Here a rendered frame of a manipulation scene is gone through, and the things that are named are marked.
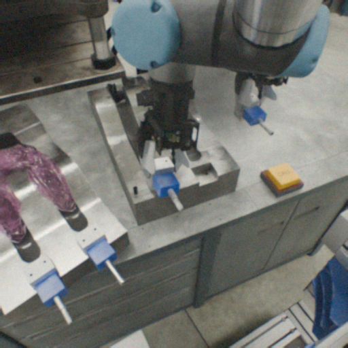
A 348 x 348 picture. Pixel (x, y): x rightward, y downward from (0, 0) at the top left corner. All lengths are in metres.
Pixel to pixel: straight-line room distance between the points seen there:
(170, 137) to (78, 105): 0.62
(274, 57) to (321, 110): 0.80
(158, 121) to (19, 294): 0.40
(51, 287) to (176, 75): 0.43
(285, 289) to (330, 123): 0.83
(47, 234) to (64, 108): 0.52
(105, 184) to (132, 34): 0.52
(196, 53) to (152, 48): 0.05
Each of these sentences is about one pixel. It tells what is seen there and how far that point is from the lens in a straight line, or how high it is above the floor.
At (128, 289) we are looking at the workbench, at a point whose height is 0.49.
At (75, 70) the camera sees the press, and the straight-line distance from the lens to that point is 1.32.
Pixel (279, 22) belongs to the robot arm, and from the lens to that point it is 0.28.
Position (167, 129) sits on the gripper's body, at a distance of 0.49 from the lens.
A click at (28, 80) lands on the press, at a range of 1.32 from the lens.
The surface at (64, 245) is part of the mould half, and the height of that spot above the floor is 0.85.
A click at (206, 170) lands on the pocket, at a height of 0.86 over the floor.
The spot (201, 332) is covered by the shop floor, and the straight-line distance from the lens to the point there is 1.45.
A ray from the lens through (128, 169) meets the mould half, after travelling 0.71.
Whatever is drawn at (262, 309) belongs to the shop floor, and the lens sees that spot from 1.52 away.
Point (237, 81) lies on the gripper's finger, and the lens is 0.74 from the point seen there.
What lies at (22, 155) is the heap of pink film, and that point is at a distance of 0.81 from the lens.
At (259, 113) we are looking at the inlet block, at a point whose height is 0.95.
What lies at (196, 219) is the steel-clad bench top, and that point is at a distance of 0.73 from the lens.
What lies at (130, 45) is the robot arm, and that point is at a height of 1.26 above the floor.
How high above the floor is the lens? 1.41
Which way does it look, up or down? 49 degrees down
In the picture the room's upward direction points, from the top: straight up
